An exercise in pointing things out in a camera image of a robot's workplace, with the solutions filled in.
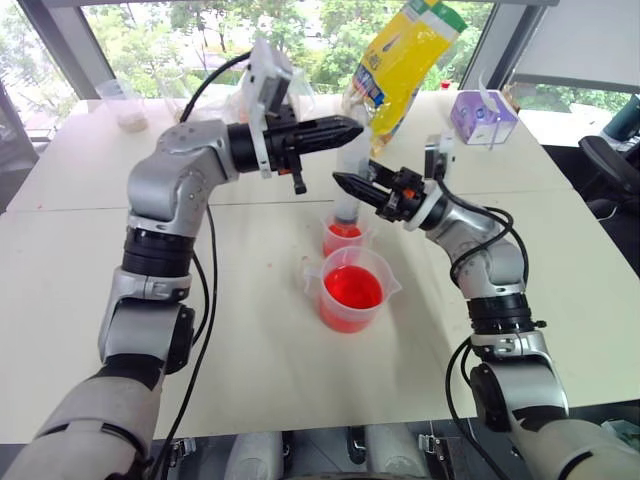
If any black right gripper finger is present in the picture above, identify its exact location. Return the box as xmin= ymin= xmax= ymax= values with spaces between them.
xmin=331 ymin=171 xmax=390 ymax=207
xmin=368 ymin=158 xmax=402 ymax=185

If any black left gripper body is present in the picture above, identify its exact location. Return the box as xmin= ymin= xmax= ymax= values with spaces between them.
xmin=263 ymin=104 xmax=309 ymax=196

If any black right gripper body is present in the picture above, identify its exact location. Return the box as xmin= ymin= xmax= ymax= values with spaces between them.
xmin=374 ymin=167 xmax=432 ymax=225

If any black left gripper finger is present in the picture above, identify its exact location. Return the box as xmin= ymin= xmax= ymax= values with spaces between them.
xmin=295 ymin=114 xmax=365 ymax=138
xmin=298 ymin=128 xmax=365 ymax=155

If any clear test tube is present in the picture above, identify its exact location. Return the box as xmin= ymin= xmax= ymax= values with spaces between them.
xmin=331 ymin=119 xmax=374 ymax=229

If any small measuring cup red liquid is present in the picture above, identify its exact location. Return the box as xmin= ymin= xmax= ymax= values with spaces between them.
xmin=319 ymin=213 xmax=372 ymax=259

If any large measuring cup red liquid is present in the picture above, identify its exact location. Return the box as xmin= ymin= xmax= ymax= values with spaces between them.
xmin=299 ymin=246 xmax=403 ymax=334

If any clear empty plastic cup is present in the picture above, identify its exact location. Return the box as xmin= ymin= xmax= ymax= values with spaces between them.
xmin=159 ymin=74 xmax=194 ymax=124

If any clear plastic cup with grains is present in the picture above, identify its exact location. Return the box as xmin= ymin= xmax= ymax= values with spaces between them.
xmin=94 ymin=78 xmax=149 ymax=134

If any yellow plastic bag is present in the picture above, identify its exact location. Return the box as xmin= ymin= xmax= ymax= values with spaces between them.
xmin=341 ymin=0 xmax=469 ymax=157

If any purple tissue box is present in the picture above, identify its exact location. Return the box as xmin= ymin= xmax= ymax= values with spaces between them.
xmin=449 ymin=74 xmax=522 ymax=151

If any black office chair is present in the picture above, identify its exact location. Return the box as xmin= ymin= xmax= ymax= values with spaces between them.
xmin=578 ymin=134 xmax=640 ymax=236

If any white roller blind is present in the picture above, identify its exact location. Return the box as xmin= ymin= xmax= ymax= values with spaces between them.
xmin=508 ymin=0 xmax=640 ymax=97

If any dark teal rounded object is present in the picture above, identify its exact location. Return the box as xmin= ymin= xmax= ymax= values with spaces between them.
xmin=601 ymin=92 xmax=640 ymax=147

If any metal table latch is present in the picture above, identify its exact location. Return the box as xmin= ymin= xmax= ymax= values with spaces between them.
xmin=348 ymin=426 xmax=370 ymax=455
xmin=166 ymin=436 xmax=197 ymax=465
xmin=417 ymin=432 xmax=447 ymax=462

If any grey rounded shape under table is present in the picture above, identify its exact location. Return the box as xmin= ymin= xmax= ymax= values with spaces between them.
xmin=230 ymin=430 xmax=284 ymax=480
xmin=363 ymin=423 xmax=432 ymax=480

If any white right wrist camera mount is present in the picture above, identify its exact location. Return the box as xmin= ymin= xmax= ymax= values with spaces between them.
xmin=402 ymin=131 xmax=457 ymax=233

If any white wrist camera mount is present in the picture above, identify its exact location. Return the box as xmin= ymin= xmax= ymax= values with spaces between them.
xmin=402 ymin=131 xmax=457 ymax=233
xmin=243 ymin=38 xmax=297 ymax=180

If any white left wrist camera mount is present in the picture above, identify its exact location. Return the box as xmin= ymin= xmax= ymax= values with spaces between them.
xmin=243 ymin=38 xmax=297 ymax=180

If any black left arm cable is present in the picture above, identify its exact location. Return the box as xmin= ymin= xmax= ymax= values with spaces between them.
xmin=147 ymin=49 xmax=254 ymax=480

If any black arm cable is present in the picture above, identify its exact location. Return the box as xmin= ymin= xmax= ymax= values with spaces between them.
xmin=437 ymin=179 xmax=531 ymax=480
xmin=147 ymin=49 xmax=254 ymax=480

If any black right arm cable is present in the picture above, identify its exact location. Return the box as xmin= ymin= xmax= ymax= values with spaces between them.
xmin=437 ymin=179 xmax=531 ymax=480

